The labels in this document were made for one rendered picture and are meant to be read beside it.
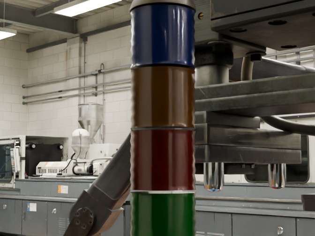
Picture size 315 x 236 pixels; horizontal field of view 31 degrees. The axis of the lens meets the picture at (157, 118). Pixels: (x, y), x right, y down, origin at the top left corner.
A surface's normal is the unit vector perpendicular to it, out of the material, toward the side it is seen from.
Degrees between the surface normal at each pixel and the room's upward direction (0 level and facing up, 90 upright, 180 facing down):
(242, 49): 180
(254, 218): 90
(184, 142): 104
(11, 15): 90
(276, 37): 180
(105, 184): 78
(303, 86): 90
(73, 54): 90
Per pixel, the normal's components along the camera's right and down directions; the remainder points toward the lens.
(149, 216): -0.38, 0.16
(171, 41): 0.24, -0.33
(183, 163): 0.58, 0.17
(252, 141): 0.74, -0.06
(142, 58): -0.60, 0.17
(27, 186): -0.71, -0.07
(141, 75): -0.60, -0.31
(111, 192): -0.07, -0.24
